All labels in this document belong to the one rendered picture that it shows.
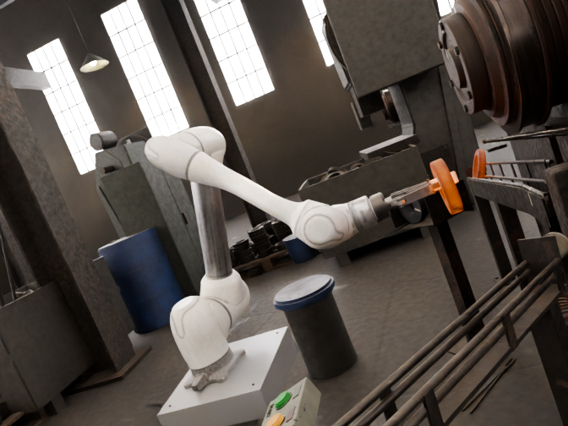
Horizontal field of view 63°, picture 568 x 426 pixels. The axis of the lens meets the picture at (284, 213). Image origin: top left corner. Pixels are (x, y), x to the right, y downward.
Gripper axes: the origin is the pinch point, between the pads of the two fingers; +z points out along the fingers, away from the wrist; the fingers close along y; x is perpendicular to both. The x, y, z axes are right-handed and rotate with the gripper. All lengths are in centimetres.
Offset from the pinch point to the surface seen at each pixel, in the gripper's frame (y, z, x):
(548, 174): 9.9, 21.7, -6.1
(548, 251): 31.3, 11.3, -15.8
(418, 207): -61, -8, -17
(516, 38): 8.5, 26.1, 26.4
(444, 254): -61, -6, -40
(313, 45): -1015, -81, 233
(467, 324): 52, -9, -15
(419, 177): -251, 3, -36
